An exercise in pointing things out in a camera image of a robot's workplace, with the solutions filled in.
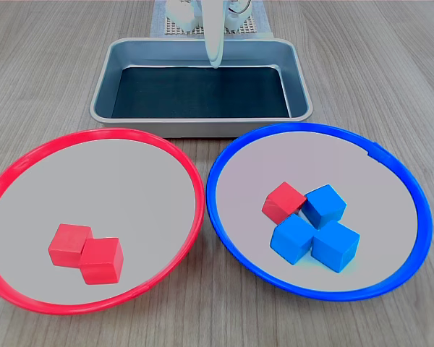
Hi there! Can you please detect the blue cube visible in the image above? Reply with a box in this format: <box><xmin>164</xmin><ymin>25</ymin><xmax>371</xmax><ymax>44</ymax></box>
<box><xmin>310</xmin><ymin>220</ymin><xmax>361</xmax><ymax>274</ymax></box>
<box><xmin>300</xmin><ymin>184</ymin><xmax>347</xmax><ymax>231</ymax></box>
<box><xmin>269</xmin><ymin>213</ymin><xmax>318</xmax><ymax>266</ymax></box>

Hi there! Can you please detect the red-rimmed white plate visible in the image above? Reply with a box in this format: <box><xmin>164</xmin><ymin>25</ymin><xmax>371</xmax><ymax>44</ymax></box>
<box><xmin>0</xmin><ymin>127</ymin><xmax>206</xmax><ymax>316</ymax></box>

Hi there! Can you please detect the pale perforated base plate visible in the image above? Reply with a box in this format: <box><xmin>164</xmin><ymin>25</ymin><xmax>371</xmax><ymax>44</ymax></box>
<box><xmin>164</xmin><ymin>14</ymin><xmax>258</xmax><ymax>36</ymax></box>

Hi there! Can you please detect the blue-rimmed white plate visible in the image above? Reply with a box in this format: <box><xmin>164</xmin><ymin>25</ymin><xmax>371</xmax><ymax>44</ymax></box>
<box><xmin>205</xmin><ymin>121</ymin><xmax>434</xmax><ymax>302</ymax></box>

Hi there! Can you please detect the red cube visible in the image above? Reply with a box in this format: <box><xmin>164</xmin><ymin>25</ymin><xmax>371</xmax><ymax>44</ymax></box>
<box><xmin>261</xmin><ymin>181</ymin><xmax>308</xmax><ymax>225</ymax></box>
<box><xmin>47</xmin><ymin>223</ymin><xmax>94</xmax><ymax>269</ymax></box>
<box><xmin>78</xmin><ymin>236</ymin><xmax>124</xmax><ymax>286</ymax></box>

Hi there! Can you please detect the black tray mat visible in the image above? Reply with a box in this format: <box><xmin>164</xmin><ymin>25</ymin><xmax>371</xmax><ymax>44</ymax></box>
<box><xmin>111</xmin><ymin>64</ymin><xmax>292</xmax><ymax>119</ymax></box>

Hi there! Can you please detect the steel tray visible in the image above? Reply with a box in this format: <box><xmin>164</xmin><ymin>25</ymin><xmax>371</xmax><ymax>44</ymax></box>
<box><xmin>89</xmin><ymin>37</ymin><xmax>314</xmax><ymax>139</ymax></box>

